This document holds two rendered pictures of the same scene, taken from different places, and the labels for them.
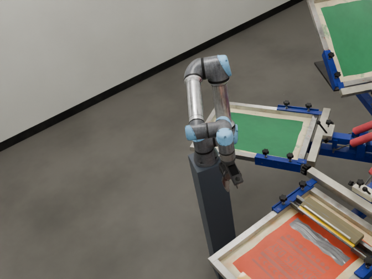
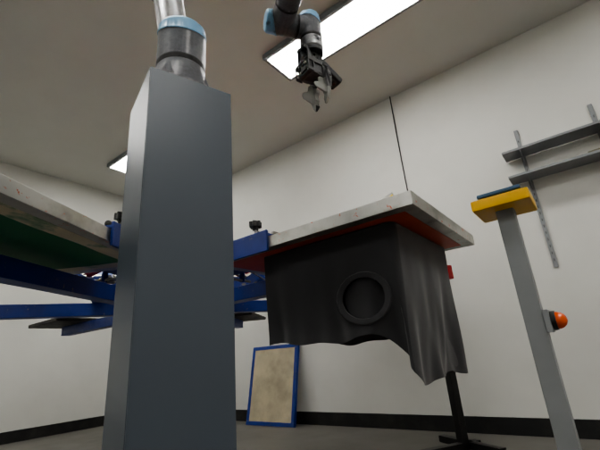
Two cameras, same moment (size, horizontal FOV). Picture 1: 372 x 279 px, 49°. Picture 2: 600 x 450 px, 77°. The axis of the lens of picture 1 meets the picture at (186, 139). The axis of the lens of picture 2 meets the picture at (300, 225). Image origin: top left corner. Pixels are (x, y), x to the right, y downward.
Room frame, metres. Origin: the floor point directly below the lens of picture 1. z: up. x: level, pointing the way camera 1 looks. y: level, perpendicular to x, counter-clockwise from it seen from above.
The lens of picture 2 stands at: (1.93, 0.69, 0.62)
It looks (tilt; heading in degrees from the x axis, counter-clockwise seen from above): 19 degrees up; 244
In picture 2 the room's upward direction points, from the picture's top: 4 degrees counter-clockwise
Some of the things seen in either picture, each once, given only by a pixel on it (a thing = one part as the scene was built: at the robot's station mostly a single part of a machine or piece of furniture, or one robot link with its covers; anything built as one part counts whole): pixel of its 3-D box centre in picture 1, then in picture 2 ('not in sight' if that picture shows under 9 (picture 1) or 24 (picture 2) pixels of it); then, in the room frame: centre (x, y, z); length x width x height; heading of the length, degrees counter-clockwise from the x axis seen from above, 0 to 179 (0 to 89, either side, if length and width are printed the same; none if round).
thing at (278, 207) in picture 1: (293, 199); (239, 251); (1.58, -0.55, 0.98); 0.30 x 0.05 x 0.07; 118
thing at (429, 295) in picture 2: not in sight; (430, 304); (1.08, -0.21, 0.74); 0.45 x 0.03 x 0.43; 28
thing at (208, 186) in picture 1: (217, 221); (170, 375); (1.84, -0.10, 0.60); 0.18 x 0.18 x 1.20; 11
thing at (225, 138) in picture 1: (225, 140); (309, 29); (1.42, -0.17, 1.66); 0.09 x 0.08 x 0.11; 173
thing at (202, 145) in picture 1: (203, 137); (181, 50); (1.84, -0.10, 1.37); 0.13 x 0.12 x 0.14; 83
